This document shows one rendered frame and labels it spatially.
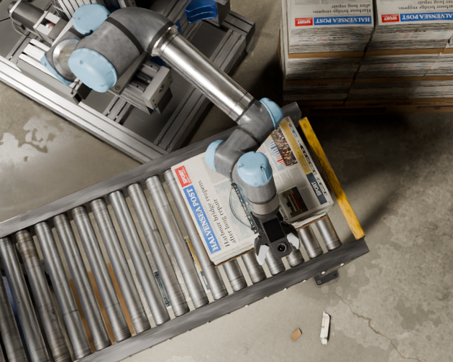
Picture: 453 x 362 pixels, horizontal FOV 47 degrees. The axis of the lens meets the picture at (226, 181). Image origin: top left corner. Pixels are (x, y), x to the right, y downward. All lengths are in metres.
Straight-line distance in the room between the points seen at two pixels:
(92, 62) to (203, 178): 0.44
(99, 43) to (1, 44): 1.58
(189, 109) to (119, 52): 1.16
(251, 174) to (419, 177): 1.58
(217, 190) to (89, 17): 0.67
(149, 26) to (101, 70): 0.16
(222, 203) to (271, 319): 1.09
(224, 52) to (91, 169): 0.86
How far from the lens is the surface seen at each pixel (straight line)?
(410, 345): 2.54
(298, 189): 1.45
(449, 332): 2.59
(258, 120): 1.28
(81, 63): 1.28
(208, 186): 1.45
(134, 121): 2.45
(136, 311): 1.67
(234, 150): 1.25
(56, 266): 1.75
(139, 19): 1.30
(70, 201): 1.77
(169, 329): 1.65
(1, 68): 2.75
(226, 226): 1.42
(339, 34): 1.94
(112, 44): 1.28
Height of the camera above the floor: 2.43
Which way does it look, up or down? 75 degrees down
